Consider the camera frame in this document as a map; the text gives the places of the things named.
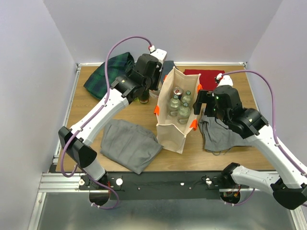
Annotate beige canvas bag orange handles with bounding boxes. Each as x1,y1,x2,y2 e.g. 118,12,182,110
154,68,202,154

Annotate clear soda water bottle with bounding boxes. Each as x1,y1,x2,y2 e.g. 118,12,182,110
177,103,190,125
149,89,161,98
168,95,181,117
181,91,192,104

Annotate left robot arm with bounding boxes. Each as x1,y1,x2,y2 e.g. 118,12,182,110
58,50,165,189

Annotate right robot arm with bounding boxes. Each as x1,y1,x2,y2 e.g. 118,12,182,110
193,85,307,210

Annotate dark blue folded cloth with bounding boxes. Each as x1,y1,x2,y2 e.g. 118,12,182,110
160,60,175,83

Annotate red folded cloth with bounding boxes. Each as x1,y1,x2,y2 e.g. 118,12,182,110
183,69,225,91

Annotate red top drink can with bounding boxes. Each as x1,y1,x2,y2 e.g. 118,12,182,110
173,87,183,98

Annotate grey folded cloth right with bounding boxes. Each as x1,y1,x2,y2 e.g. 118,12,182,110
199,115,249,155

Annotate grey folded cloth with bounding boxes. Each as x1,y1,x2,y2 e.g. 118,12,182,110
100,119,163,174
199,115,249,155

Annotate green plaid cloth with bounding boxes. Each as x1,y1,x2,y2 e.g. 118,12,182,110
83,52,135,100

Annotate grey folded cloth left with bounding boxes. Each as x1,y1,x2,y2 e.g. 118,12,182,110
100,119,163,174

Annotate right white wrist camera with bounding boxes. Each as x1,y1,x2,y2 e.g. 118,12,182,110
215,73,233,87

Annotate black mounting base plate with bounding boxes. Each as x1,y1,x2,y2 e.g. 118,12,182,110
79,170,255,201

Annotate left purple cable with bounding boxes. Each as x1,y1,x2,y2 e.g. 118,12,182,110
59,35,154,209

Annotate aluminium frame rail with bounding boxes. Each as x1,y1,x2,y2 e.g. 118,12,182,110
27,173,83,230

